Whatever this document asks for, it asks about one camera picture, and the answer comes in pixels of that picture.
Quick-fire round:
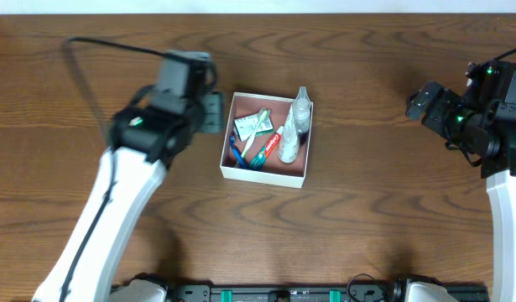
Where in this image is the green white soap packet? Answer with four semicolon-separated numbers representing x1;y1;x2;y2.
234;113;274;142

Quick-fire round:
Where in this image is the green white toothbrush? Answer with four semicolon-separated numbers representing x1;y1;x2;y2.
241;107;270;159

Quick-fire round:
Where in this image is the blue disposable razor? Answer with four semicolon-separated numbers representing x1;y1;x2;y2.
229;134;248;169

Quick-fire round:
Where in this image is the red green toothpaste tube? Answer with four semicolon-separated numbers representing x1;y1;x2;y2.
248;125;284;171

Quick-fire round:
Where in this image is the clear spray bottle dark liquid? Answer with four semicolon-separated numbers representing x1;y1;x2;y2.
292;86;311;146

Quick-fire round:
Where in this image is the white cosmetic tube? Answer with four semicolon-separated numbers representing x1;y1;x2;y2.
278;108;300;164

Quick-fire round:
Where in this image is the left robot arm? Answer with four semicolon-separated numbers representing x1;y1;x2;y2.
33;50;224;301

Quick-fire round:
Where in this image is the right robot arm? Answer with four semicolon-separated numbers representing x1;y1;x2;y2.
405;59;516;301

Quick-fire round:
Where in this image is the white box with pink interior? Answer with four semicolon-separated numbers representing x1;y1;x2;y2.
220;92;310;189

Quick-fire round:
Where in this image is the black right cable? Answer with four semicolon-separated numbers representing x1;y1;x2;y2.
466;44;516;79

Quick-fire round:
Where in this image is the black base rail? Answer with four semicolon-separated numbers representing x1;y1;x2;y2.
110;274;490;302

